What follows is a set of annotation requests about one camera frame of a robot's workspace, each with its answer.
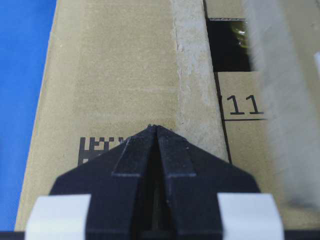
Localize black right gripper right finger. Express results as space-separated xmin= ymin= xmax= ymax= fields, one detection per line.
xmin=156 ymin=124 xmax=285 ymax=240

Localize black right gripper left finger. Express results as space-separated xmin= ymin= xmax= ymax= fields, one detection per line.
xmin=24 ymin=124 xmax=157 ymax=240

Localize brown cardboard box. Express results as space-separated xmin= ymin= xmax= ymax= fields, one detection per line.
xmin=15 ymin=0 xmax=320 ymax=231

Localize blue table mat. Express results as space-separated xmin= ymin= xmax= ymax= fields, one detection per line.
xmin=0 ymin=0 xmax=56 ymax=231

